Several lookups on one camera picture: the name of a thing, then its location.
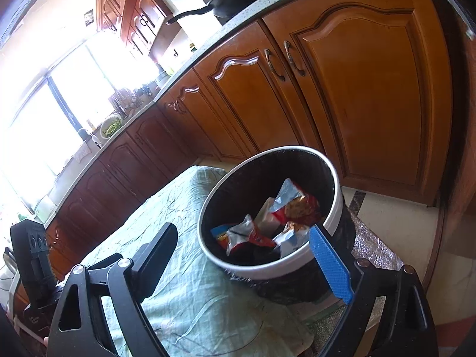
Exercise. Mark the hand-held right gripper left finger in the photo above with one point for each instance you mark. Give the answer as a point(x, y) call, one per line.
point(156, 256)

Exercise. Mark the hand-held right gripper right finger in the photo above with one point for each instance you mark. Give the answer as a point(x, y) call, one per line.
point(331, 264)

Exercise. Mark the silver foil snack packet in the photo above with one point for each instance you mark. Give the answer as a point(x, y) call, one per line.
point(292, 240)

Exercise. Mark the red snack packet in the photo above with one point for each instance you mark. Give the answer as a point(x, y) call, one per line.
point(301, 204)

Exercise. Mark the black white-rimmed trash bin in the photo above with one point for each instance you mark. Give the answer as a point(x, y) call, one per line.
point(260, 270)

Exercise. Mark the blue silver wrapper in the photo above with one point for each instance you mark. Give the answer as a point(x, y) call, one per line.
point(241, 236)

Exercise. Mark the light green floral tablecloth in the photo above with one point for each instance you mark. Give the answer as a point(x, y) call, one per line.
point(193, 297)

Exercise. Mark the bright kitchen window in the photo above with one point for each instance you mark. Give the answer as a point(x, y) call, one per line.
point(55, 137)

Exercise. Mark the bowl of green vegetables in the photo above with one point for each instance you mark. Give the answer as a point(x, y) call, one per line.
point(111, 126)

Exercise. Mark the kitchen utensil rack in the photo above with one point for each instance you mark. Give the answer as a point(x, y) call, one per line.
point(130, 100)

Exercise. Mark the wooden kitchen base cabinets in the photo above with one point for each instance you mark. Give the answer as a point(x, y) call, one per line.
point(372, 100)

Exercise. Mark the wooden upper wall cabinets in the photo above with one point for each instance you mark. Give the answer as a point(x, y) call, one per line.
point(145, 18)

